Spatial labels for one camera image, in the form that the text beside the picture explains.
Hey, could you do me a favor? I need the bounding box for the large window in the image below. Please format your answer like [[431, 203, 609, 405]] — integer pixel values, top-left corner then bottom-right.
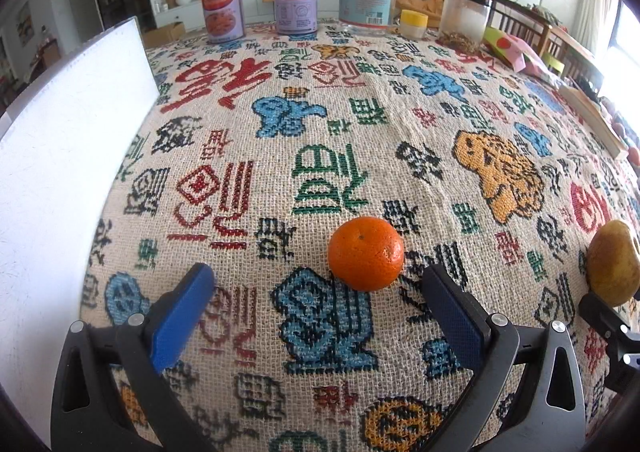
[[610, 0, 640, 133]]

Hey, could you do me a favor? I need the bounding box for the orange cushion chair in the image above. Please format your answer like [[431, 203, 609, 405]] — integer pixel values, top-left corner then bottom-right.
[[395, 0, 451, 25]]

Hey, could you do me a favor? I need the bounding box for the dining table with chairs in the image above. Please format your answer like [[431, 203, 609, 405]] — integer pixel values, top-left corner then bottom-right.
[[0, 26, 56, 82]]

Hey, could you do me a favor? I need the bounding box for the small yellow lid jar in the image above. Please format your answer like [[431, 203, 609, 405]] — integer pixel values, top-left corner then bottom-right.
[[399, 10, 429, 39]]

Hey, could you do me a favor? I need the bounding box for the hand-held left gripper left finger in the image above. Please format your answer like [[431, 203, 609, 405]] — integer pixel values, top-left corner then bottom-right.
[[50, 262, 218, 452]]

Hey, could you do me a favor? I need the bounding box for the yellow pear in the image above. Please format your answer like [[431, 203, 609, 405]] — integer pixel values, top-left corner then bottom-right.
[[586, 219, 640, 309]]

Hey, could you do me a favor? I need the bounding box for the brown dried scraps pile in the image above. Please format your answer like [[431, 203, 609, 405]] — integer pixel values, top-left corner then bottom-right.
[[437, 29, 483, 53]]

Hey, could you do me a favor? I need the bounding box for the white television cabinet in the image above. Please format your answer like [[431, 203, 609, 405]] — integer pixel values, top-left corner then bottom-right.
[[152, 0, 346, 30]]

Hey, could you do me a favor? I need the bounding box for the wall painting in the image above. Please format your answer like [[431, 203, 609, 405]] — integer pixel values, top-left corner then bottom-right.
[[15, 2, 36, 40]]

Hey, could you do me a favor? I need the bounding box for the printed woven tablecloth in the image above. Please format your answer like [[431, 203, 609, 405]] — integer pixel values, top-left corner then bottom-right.
[[82, 16, 640, 452]]

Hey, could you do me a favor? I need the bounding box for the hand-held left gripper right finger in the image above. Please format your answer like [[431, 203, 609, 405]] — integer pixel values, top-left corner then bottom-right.
[[420, 263, 586, 452]]

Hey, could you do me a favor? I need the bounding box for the wooden slatted bench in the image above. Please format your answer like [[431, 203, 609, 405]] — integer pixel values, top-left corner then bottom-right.
[[490, 0, 606, 92]]

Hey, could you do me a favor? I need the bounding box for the white cardboard box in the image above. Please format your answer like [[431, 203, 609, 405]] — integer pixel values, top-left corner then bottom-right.
[[0, 16, 161, 433]]

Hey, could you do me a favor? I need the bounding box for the food picture tin can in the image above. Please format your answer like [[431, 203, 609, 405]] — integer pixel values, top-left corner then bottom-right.
[[198, 0, 244, 43]]

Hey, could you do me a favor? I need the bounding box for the brown cardboard box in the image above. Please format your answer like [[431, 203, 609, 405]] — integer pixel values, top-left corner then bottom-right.
[[142, 20, 187, 48]]

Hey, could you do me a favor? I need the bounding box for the floral fabric pouch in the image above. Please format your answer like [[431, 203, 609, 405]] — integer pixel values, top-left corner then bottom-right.
[[482, 26, 556, 77]]

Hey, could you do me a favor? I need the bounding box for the orange tangerine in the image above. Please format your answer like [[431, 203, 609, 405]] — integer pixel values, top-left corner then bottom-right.
[[327, 217, 405, 291]]

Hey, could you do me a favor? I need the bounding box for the clear jar black lid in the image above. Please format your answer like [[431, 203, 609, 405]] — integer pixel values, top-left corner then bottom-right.
[[439, 0, 493, 45]]

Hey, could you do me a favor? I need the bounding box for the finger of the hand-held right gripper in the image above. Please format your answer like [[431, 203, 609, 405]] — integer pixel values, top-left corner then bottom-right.
[[578, 292, 640, 342]]

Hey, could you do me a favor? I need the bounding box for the orange cover book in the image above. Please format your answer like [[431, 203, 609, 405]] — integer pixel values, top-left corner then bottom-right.
[[557, 82, 628, 160]]

